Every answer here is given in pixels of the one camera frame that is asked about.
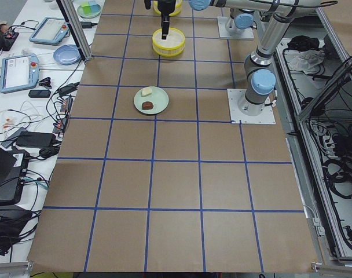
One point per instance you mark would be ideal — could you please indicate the white bun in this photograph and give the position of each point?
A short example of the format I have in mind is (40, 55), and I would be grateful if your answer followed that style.
(146, 91)

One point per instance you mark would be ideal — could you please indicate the blue plate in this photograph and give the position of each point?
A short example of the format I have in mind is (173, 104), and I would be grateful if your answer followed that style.
(67, 55)

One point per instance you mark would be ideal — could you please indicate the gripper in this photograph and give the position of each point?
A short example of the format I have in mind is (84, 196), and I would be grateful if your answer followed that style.
(165, 8)

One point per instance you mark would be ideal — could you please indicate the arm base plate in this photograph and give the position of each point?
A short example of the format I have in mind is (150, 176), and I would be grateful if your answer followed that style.
(239, 27)
(243, 112)

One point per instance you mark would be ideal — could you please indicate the brown bun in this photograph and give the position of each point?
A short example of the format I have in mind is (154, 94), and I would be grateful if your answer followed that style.
(147, 105)

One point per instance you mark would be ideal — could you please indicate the light green plate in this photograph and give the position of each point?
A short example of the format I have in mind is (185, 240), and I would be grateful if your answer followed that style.
(159, 97)

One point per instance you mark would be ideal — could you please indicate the aluminium frame post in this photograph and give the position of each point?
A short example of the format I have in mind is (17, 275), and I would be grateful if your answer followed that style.
(71, 18)

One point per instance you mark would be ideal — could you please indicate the black power adapter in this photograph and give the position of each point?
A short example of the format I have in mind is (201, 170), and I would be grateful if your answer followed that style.
(35, 140)

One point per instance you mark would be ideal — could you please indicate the blue teach pendant near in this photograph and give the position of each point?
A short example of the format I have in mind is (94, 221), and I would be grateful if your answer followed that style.
(19, 73)

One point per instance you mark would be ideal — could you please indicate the blue teach pendant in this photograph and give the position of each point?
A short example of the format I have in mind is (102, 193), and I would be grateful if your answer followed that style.
(19, 73)
(51, 31)

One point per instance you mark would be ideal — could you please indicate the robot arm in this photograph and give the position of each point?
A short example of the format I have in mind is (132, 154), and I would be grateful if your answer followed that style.
(261, 81)
(233, 11)

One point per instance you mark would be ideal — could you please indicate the black laptop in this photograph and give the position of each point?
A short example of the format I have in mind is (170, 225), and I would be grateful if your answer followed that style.
(13, 168)

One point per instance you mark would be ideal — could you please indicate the green bowl with sponges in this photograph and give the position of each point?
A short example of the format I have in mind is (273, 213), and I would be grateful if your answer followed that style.
(89, 9)

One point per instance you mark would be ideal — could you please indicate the yellow bamboo steamer tray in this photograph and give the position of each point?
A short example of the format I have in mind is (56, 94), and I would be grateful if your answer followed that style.
(172, 46)

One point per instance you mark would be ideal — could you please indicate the blue teach pendant far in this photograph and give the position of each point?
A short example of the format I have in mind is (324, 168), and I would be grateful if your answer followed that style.
(51, 31)

